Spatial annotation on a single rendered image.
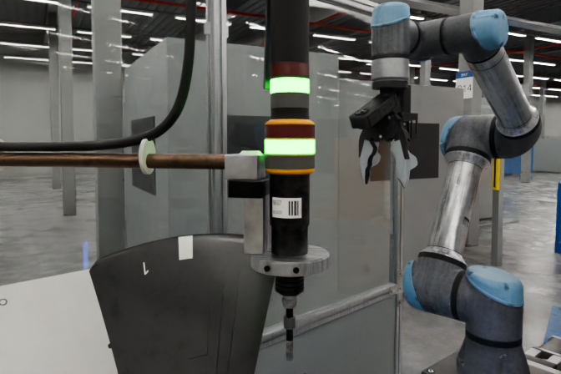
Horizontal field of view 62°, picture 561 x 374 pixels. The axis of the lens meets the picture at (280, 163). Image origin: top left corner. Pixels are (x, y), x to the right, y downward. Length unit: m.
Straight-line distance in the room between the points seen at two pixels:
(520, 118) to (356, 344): 0.99
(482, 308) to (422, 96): 3.83
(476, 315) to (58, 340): 0.82
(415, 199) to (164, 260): 4.30
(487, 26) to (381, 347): 1.31
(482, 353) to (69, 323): 0.83
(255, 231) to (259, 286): 0.15
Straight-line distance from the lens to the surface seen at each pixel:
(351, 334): 1.75
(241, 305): 0.53
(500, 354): 1.16
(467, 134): 1.30
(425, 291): 1.18
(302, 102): 0.39
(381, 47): 0.95
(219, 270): 0.56
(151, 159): 0.44
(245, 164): 0.40
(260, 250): 0.40
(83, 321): 0.76
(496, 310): 1.12
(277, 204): 0.39
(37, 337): 0.74
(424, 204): 4.88
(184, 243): 0.58
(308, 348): 1.59
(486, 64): 1.04
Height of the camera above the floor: 1.56
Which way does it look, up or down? 3 degrees down
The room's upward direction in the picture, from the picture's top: straight up
